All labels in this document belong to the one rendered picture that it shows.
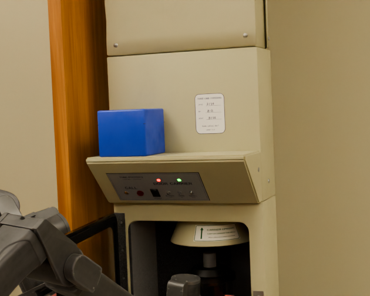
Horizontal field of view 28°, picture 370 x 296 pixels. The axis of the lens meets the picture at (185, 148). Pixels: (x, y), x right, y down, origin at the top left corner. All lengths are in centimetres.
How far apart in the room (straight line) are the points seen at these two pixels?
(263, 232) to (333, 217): 44
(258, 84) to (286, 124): 44
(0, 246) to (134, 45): 64
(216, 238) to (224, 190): 14
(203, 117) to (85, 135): 26
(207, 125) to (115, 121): 18
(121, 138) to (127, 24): 25
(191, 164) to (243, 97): 18
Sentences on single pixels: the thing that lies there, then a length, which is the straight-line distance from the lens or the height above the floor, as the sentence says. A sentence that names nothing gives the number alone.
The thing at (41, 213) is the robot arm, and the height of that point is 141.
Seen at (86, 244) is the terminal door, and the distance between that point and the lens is 138.
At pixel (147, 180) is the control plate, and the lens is 143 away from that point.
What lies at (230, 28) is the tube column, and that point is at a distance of 145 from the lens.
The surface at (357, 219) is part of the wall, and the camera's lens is 185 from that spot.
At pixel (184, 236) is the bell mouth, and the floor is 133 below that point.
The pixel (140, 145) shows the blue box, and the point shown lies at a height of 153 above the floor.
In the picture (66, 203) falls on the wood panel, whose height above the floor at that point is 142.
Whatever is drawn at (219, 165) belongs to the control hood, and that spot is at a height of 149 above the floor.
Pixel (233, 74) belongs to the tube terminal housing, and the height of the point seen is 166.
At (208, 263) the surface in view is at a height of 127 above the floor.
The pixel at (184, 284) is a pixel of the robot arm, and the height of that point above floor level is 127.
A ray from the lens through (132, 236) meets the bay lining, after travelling 155.
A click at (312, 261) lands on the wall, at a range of 189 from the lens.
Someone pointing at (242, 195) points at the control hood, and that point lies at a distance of 140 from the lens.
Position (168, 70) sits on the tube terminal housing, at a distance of 149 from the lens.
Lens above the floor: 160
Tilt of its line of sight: 3 degrees down
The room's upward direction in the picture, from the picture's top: 2 degrees counter-clockwise
